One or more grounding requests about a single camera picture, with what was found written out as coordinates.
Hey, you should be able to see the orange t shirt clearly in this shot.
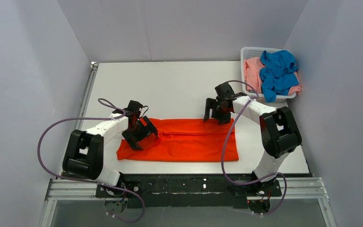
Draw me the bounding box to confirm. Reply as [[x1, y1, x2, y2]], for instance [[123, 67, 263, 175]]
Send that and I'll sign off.
[[116, 118, 239, 162]]

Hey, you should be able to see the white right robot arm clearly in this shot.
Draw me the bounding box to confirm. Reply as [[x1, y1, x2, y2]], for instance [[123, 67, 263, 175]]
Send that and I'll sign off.
[[204, 96, 302, 186]]

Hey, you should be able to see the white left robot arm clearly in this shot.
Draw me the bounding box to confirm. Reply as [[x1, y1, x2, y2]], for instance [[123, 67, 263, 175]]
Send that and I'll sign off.
[[62, 110, 158, 186]]

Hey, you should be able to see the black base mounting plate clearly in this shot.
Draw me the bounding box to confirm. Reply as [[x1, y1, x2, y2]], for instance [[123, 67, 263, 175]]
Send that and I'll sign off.
[[94, 173, 283, 209]]

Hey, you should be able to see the pink t shirt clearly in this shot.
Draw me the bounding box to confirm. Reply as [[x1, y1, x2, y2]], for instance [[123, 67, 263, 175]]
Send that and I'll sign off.
[[243, 57, 302, 96]]

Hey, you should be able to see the white plastic laundry basket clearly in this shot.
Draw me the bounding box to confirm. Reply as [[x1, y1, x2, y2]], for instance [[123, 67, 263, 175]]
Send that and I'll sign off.
[[241, 47, 302, 103]]

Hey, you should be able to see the blue t shirt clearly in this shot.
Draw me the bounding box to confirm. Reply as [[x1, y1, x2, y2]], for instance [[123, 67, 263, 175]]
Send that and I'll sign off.
[[259, 50, 300, 102]]

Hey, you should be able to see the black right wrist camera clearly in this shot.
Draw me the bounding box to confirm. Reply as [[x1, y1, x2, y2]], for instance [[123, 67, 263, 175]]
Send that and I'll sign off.
[[215, 82, 247, 101]]

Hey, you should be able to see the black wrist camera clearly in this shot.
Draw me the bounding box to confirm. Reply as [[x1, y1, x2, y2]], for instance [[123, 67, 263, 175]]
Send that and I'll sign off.
[[112, 100, 149, 119], [215, 82, 247, 101]]

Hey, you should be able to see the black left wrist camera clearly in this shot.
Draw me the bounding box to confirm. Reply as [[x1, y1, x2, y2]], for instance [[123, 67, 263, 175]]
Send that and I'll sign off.
[[112, 100, 149, 119]]

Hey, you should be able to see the aluminium frame rail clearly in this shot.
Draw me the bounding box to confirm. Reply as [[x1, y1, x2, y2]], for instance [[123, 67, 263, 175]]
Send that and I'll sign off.
[[40, 61, 336, 227]]

